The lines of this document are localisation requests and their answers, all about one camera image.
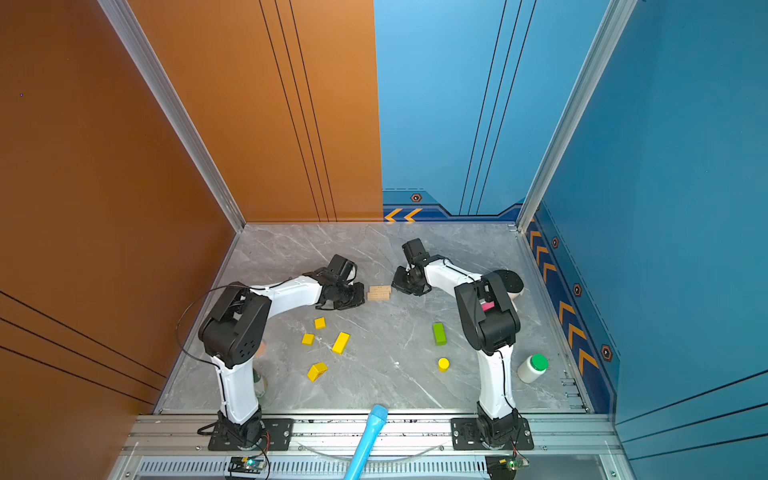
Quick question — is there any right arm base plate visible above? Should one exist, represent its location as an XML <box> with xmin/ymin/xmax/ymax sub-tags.
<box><xmin>450</xmin><ymin>417</ymin><xmax>535</xmax><ymax>451</ymax></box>

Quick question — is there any yellow long block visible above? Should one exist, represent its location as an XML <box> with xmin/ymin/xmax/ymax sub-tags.
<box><xmin>332</xmin><ymin>332</ymin><xmax>350</xmax><ymax>355</ymax></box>

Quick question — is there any natural wood block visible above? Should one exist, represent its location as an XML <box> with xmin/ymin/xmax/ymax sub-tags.
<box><xmin>367</xmin><ymin>292</ymin><xmax>390</xmax><ymax>301</ymax></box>
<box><xmin>369</xmin><ymin>285</ymin><xmax>392</xmax><ymax>294</ymax></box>

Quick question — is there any left circuit board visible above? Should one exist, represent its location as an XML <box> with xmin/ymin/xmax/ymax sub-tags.
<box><xmin>225</xmin><ymin>456</ymin><xmax>271</xmax><ymax>479</ymax></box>

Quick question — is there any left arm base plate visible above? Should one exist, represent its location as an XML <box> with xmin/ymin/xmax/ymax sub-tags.
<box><xmin>207</xmin><ymin>418</ymin><xmax>294</xmax><ymax>453</ymax></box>

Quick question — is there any right circuit board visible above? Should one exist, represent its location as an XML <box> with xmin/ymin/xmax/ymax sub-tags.
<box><xmin>485</xmin><ymin>456</ymin><xmax>530</xmax><ymax>480</ymax></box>

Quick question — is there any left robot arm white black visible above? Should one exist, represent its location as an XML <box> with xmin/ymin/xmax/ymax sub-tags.
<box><xmin>198</xmin><ymin>255</ymin><xmax>365</xmax><ymax>452</ymax></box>

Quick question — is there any metal tin can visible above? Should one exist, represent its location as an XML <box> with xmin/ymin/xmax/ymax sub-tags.
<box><xmin>252</xmin><ymin>341</ymin><xmax>267</xmax><ymax>399</ymax></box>

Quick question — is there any plush doll pink black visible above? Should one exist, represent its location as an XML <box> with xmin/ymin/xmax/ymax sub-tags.
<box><xmin>481</xmin><ymin>269</ymin><xmax>524</xmax><ymax>313</ymax></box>

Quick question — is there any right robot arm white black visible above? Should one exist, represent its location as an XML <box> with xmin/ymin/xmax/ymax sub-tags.
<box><xmin>392</xmin><ymin>239</ymin><xmax>524</xmax><ymax>449</ymax></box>

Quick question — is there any yellow block near front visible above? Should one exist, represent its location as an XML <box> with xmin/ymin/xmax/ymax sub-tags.
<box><xmin>307</xmin><ymin>362</ymin><xmax>328</xmax><ymax>382</ymax></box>

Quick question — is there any cyan tube pole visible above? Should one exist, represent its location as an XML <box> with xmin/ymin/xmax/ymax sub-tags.
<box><xmin>344</xmin><ymin>405</ymin><xmax>388</xmax><ymax>480</ymax></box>

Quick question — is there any circuit board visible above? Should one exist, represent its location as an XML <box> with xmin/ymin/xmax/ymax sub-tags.
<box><xmin>485</xmin><ymin>456</ymin><xmax>530</xmax><ymax>480</ymax></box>
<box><xmin>225</xmin><ymin>456</ymin><xmax>271</xmax><ymax>479</ymax></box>

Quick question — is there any green rectangular block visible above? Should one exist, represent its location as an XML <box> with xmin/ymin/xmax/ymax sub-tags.
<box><xmin>432</xmin><ymin>322</ymin><xmax>447</xmax><ymax>346</ymax></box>

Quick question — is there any aluminium front rail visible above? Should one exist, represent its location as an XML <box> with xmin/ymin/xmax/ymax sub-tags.
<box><xmin>108</xmin><ymin>411</ymin><xmax>634</xmax><ymax>479</ymax></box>

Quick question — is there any white bottle green cap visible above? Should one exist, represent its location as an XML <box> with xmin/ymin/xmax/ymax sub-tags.
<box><xmin>517</xmin><ymin>354</ymin><xmax>549</xmax><ymax>384</ymax></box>

